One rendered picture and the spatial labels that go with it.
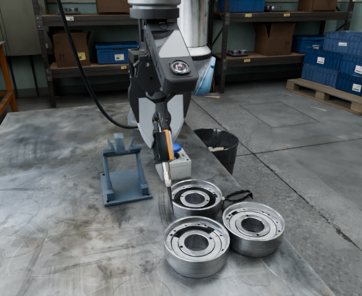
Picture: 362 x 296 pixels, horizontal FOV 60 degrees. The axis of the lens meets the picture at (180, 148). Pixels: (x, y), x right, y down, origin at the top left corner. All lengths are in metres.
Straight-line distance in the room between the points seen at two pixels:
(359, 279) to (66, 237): 1.45
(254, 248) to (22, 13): 3.95
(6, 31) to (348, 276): 3.96
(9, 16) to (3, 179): 3.51
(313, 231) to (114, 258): 1.54
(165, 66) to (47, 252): 0.37
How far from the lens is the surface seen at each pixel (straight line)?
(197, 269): 0.49
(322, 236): 1.95
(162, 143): 0.50
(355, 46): 4.27
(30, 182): 0.80
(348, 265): 1.84
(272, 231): 0.57
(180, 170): 0.73
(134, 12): 0.47
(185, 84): 0.40
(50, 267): 0.57
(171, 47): 0.43
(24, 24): 4.24
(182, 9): 0.94
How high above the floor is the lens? 1.18
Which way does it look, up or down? 26 degrees down
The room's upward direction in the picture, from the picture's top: straight up
